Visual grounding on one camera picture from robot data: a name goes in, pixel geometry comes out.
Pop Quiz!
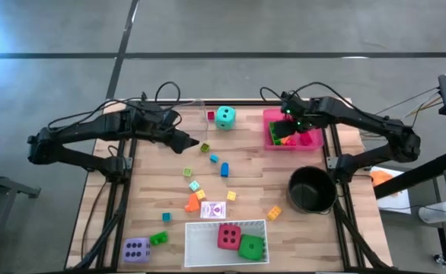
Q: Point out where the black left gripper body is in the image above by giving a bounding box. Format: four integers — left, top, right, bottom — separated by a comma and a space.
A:
132, 102, 183, 141

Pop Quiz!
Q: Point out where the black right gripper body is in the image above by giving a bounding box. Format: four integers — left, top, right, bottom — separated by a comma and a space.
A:
281, 93, 320, 129

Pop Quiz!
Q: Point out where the long green brick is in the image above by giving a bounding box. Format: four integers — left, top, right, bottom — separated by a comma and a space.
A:
268, 121, 283, 147

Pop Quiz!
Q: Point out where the red foam die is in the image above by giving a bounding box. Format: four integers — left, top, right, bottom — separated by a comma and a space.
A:
217, 223, 243, 251

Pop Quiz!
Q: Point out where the purple foam die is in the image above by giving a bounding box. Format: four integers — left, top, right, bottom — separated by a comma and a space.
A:
122, 237, 151, 263

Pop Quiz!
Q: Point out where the green foam die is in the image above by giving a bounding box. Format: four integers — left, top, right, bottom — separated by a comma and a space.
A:
237, 234, 266, 262

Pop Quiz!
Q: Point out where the pink plastic bin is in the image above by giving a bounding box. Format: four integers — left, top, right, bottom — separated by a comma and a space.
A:
263, 108, 325, 152

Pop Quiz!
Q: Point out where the clear plastic container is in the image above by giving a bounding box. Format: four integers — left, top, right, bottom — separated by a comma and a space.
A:
141, 98, 209, 144

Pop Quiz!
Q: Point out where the teal foam die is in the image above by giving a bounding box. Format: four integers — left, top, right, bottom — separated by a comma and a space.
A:
214, 105, 237, 131

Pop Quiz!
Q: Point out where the orange brick with peg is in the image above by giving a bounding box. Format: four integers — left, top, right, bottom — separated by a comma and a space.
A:
183, 193, 201, 213

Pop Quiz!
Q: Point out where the black bucket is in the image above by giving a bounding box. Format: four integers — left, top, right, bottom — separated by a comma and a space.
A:
285, 165, 339, 215

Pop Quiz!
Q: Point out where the yellow rectangular brick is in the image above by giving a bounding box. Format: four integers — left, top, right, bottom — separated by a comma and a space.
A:
266, 205, 283, 221

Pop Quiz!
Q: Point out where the small green brick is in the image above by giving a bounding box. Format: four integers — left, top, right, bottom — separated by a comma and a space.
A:
148, 231, 169, 247

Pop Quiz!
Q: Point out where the orange cloth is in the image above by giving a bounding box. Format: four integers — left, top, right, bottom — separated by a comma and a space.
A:
370, 170, 399, 197

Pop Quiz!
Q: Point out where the white paper sheet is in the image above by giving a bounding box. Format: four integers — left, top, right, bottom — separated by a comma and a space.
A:
369, 166, 413, 215

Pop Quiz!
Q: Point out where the black diagonal bar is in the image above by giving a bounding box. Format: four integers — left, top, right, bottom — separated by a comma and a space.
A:
373, 150, 446, 200

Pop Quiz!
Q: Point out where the black metal stand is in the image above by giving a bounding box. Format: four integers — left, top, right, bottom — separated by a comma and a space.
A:
0, 163, 41, 267

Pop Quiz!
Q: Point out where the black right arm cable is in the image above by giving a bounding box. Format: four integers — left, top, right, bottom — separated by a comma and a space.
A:
260, 81, 365, 113

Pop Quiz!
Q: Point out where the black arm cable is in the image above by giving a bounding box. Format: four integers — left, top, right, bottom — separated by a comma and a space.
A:
47, 81, 182, 130
260, 81, 365, 113

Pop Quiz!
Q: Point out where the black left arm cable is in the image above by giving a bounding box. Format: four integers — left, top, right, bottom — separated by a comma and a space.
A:
47, 81, 182, 130

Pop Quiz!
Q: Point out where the grey wire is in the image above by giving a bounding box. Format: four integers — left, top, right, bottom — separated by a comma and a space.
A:
358, 87, 441, 123

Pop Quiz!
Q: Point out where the yellow wire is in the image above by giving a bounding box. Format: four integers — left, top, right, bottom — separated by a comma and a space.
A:
390, 95, 443, 127

